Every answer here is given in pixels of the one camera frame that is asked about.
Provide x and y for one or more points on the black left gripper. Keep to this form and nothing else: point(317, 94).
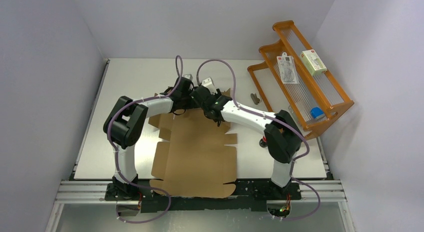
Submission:
point(191, 105)

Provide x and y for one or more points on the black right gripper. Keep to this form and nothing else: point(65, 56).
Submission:
point(218, 94)

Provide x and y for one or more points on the brown cardboard box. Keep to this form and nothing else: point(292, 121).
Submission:
point(196, 157)

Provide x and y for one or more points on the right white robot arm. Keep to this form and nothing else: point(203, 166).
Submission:
point(282, 138)

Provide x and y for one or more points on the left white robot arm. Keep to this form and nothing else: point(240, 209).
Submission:
point(124, 127)

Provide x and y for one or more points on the white green small box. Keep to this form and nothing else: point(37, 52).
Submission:
point(313, 62)

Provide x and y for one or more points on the small grey-olive clip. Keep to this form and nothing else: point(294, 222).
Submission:
point(255, 98)

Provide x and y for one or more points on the red black push button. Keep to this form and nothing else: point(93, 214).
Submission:
point(263, 142)

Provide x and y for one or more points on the clear packaged item with card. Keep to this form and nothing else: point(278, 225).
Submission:
point(287, 69)

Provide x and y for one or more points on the orange wooden shelf rack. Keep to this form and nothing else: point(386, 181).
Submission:
point(322, 90)

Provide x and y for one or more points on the blue tape roll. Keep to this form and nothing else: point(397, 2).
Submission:
point(317, 113)

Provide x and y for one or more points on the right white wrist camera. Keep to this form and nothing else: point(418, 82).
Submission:
point(209, 84)

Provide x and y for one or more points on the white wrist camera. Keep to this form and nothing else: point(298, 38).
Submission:
point(209, 84)
point(188, 76)

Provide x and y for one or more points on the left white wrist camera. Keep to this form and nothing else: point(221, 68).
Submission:
point(188, 76)

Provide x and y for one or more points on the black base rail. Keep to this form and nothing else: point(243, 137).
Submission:
point(253, 194)

